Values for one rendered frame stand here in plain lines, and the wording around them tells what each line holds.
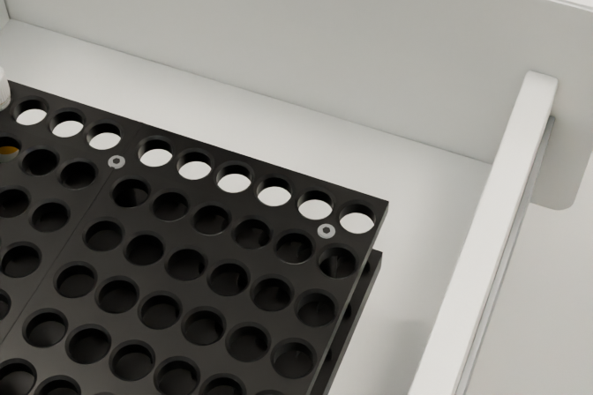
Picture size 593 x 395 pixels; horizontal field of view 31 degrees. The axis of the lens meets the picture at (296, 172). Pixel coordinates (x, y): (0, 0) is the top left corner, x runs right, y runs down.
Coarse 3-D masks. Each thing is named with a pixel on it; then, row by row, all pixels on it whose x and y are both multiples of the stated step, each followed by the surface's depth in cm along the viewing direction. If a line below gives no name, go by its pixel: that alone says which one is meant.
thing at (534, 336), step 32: (544, 224) 51; (576, 224) 51; (512, 256) 50; (544, 256) 50; (576, 256) 50; (512, 288) 49; (544, 288) 49; (576, 288) 49; (512, 320) 48; (544, 320) 48; (576, 320) 48; (480, 352) 47; (512, 352) 47; (544, 352) 47; (576, 352) 47; (480, 384) 46; (512, 384) 46; (544, 384) 46; (576, 384) 46
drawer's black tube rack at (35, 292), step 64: (0, 128) 36; (0, 192) 35; (64, 192) 35; (128, 192) 36; (192, 192) 35; (0, 256) 33; (64, 256) 33; (128, 256) 34; (192, 256) 34; (256, 256) 33; (320, 256) 33; (0, 320) 32; (64, 320) 32; (128, 320) 32; (192, 320) 32; (256, 320) 32; (320, 320) 35; (0, 384) 34; (64, 384) 31; (128, 384) 30; (192, 384) 34; (256, 384) 30; (320, 384) 34
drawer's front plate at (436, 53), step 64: (64, 0) 46; (128, 0) 45; (192, 0) 43; (256, 0) 42; (320, 0) 40; (384, 0) 39; (448, 0) 38; (512, 0) 37; (576, 0) 36; (192, 64) 46; (256, 64) 45; (320, 64) 43; (384, 64) 42; (448, 64) 40; (512, 64) 39; (576, 64) 38; (384, 128) 45; (448, 128) 43; (576, 128) 40; (576, 192) 43
